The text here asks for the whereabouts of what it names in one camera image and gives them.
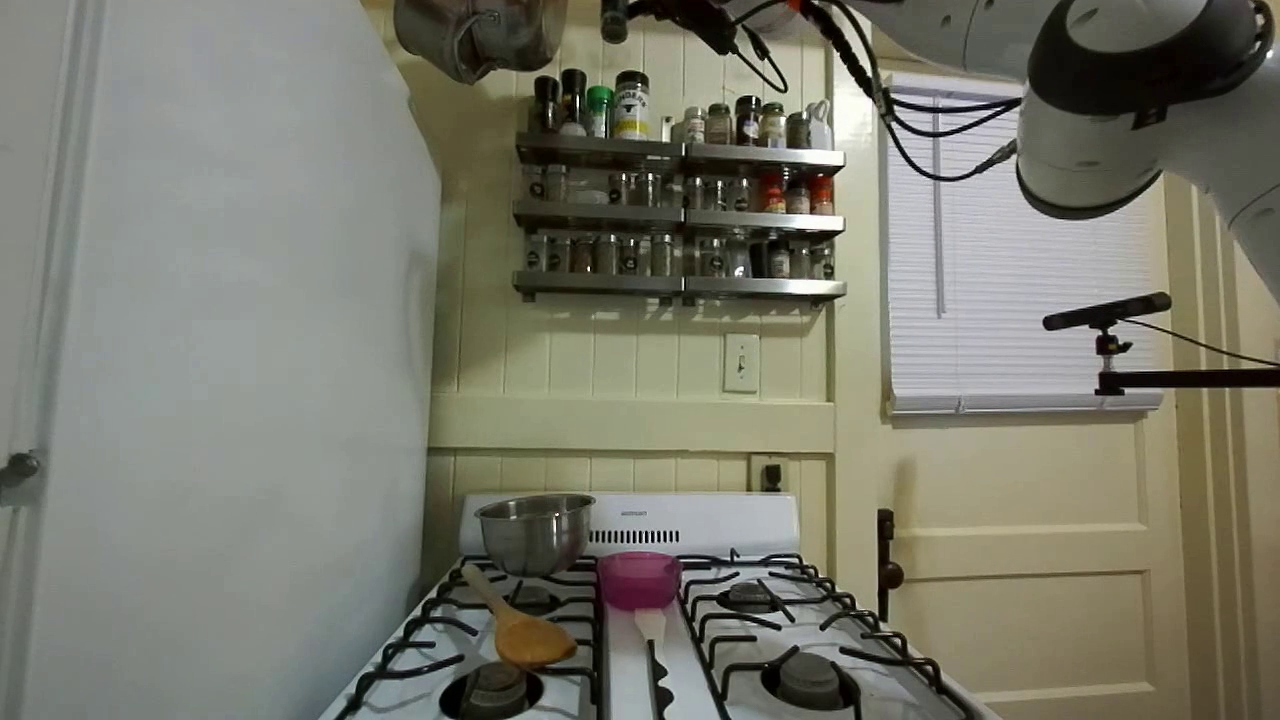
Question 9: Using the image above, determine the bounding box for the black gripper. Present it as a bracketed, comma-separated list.
[619, 0, 746, 54]

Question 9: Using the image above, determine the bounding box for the large white label spice jar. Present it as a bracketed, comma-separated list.
[611, 69, 659, 145]

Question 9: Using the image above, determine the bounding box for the green lid spice jar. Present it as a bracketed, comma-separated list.
[585, 80, 619, 140]

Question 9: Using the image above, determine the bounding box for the white window blind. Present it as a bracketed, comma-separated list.
[881, 73, 1175, 420]

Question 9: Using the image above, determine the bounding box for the white refrigerator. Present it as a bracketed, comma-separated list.
[0, 0, 444, 720]

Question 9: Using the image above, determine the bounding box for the pink cup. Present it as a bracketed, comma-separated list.
[592, 552, 683, 617]

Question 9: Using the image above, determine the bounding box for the round stove burner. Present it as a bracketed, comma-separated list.
[435, 659, 547, 720]
[717, 576, 784, 617]
[762, 649, 855, 712]
[505, 576, 564, 621]

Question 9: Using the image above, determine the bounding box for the wooden spoon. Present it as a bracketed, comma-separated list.
[454, 561, 581, 670]

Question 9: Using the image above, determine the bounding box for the black stove grate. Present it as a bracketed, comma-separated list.
[353, 552, 604, 720]
[677, 549, 952, 720]

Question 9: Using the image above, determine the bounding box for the cream panel door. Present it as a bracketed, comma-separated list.
[873, 73, 1195, 720]

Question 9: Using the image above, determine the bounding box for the white gas stove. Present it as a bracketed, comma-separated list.
[317, 489, 997, 720]

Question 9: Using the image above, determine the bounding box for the black cable bundle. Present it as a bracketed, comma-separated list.
[734, 0, 1031, 188]

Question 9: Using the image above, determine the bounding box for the metal wall spice rack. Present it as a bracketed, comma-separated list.
[513, 129, 847, 303]

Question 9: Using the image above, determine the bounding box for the white light switch plate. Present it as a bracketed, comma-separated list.
[721, 328, 762, 395]

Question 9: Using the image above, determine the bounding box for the black camera on stand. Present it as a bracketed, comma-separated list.
[1040, 288, 1280, 398]

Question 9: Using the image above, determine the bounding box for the black door handle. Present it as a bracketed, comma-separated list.
[873, 503, 909, 624]

